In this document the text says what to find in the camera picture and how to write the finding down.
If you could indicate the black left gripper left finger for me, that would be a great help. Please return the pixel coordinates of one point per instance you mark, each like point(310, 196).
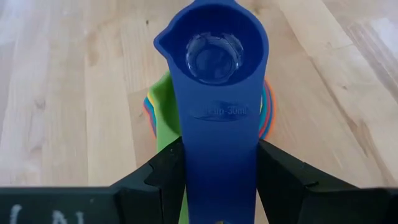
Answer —
point(155, 193)

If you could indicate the yellow measuring cup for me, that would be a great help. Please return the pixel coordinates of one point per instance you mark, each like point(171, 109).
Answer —
point(151, 99)

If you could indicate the red measuring cup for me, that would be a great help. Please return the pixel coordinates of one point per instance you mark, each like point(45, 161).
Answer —
point(274, 105)

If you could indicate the dark blue measuring cup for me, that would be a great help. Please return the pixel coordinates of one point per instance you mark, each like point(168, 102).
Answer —
point(220, 155)

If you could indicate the green measuring cup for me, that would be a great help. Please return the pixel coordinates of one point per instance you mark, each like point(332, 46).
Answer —
point(166, 118)

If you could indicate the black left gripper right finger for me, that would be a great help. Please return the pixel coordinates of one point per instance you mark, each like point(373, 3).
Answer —
point(286, 193)

